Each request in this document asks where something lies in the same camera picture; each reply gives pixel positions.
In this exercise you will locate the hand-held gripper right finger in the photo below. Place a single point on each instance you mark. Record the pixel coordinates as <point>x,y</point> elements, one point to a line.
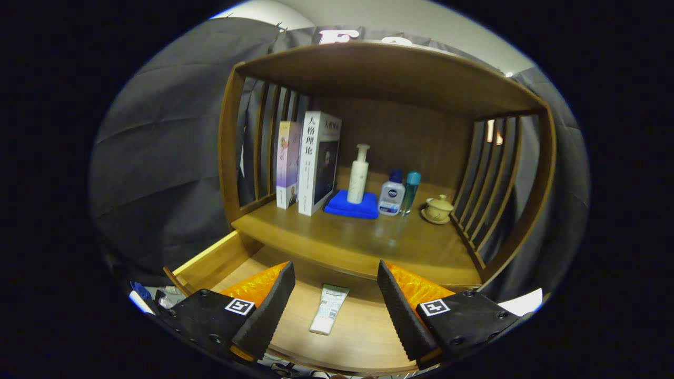
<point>403,310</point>

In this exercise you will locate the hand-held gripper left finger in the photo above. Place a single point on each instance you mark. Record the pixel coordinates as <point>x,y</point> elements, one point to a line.
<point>271,310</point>

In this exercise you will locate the brown wooden drawer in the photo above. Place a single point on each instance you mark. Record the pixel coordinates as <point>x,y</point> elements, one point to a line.
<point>363,326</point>

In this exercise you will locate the white green tube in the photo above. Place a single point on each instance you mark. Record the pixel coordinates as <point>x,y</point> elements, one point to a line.
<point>329,310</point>

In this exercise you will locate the wooden countertop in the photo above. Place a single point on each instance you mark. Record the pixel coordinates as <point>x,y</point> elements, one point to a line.
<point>368,237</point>

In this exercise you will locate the brown wooden cabinet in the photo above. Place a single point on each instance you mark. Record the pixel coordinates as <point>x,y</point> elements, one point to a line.
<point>389,73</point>

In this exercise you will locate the yellow lidded teacup with saucer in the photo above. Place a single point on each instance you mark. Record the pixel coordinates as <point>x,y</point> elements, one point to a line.
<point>438,209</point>

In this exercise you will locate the white bottle with blue pump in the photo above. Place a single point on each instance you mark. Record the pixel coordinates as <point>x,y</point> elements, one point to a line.
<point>391,197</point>

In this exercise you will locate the blue folded cloth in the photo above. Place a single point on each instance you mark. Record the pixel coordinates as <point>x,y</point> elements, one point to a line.
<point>342,208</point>

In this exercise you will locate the white board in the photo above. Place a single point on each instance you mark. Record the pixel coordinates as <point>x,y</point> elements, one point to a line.
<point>524,304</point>

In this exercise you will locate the teal bottle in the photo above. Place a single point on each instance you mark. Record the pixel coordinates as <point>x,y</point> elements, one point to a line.
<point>410,189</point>

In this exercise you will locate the small blue item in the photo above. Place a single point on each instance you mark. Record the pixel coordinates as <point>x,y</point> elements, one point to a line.
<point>140,290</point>

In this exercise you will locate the purple book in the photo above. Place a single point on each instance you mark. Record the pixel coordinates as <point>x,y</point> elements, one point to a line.
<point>288,168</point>

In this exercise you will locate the white book with portrait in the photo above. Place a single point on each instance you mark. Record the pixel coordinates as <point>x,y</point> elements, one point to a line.
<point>310,168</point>

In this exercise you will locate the black backdrop cloth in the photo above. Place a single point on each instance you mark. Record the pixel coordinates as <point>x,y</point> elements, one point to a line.
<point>158,158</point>

